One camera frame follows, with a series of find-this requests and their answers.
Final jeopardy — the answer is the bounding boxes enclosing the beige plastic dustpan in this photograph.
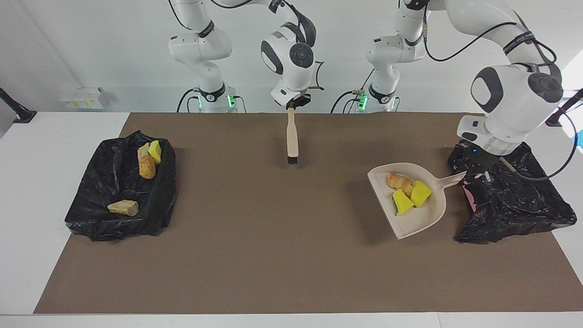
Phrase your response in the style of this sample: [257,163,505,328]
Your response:
[367,162,467,240]

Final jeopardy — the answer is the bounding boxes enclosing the pale tan bread chunk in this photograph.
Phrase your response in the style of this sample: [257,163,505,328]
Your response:
[107,200,139,217]

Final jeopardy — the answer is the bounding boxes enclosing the brown table mat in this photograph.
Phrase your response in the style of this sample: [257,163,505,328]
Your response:
[34,113,583,314]

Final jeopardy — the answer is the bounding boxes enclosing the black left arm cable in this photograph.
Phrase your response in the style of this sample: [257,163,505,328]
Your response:
[419,0,579,182]

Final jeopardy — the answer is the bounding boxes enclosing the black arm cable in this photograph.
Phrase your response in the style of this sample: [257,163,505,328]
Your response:
[169,0,326,91]
[419,0,579,182]

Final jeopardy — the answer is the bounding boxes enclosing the brown round bun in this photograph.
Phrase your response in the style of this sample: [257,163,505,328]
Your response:
[138,155,157,179]

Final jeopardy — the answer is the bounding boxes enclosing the black bag lined pink bin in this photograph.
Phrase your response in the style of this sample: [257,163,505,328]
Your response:
[448,141,578,243]

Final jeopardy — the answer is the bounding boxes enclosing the beige hand brush black bristles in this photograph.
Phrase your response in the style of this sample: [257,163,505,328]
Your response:
[286,106,299,165]

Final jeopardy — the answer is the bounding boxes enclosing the black clamp stand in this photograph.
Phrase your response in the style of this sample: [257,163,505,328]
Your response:
[0,87,37,124]
[546,88,583,127]

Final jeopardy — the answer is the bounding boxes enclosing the white wall socket box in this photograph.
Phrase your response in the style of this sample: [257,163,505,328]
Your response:
[60,87,104,110]

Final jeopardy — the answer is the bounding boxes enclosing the black base cable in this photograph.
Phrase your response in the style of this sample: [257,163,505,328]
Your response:
[331,71,375,113]
[177,88,201,113]

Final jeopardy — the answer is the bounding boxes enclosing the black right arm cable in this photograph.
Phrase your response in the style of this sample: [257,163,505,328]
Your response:
[169,0,326,91]

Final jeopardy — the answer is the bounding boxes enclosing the sliced orange bread toy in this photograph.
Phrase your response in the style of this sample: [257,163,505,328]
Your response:
[387,172,414,197]

